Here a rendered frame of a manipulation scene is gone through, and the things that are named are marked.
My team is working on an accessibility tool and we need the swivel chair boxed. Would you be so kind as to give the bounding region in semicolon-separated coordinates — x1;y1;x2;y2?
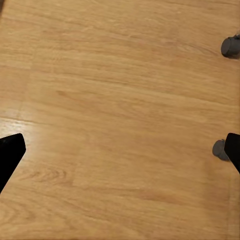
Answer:
212;31;240;161

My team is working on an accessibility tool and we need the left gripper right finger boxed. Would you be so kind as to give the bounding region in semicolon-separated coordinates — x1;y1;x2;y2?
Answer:
224;133;240;173

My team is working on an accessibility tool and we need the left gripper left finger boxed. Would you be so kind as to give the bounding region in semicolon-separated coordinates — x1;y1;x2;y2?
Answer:
0;133;26;193

